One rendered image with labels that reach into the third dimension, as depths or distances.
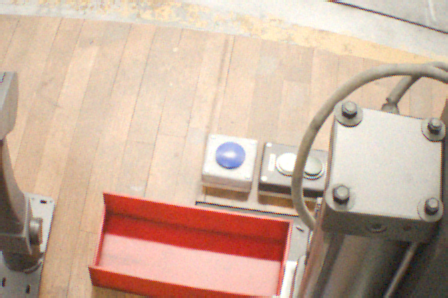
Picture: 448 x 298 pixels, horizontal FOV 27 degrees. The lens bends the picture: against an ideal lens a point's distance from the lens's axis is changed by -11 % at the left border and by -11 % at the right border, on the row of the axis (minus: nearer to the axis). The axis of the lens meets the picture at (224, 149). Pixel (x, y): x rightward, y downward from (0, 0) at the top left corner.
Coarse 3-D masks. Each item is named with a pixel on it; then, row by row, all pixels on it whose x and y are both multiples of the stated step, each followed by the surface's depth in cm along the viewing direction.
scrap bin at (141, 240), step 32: (128, 224) 133; (160, 224) 133; (192, 224) 132; (224, 224) 131; (256, 224) 130; (288, 224) 129; (96, 256) 127; (128, 256) 130; (160, 256) 131; (192, 256) 131; (224, 256) 131; (256, 256) 131; (128, 288) 126; (160, 288) 124; (192, 288) 123; (224, 288) 128; (256, 288) 129
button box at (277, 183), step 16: (272, 144) 138; (272, 160) 137; (272, 176) 135; (288, 176) 135; (304, 176) 135; (320, 176) 136; (272, 192) 137; (288, 192) 136; (304, 192) 135; (320, 192) 135
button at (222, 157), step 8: (224, 144) 137; (232, 144) 137; (216, 152) 136; (224, 152) 136; (232, 152) 136; (240, 152) 136; (224, 160) 136; (232, 160) 136; (240, 160) 136; (232, 168) 136
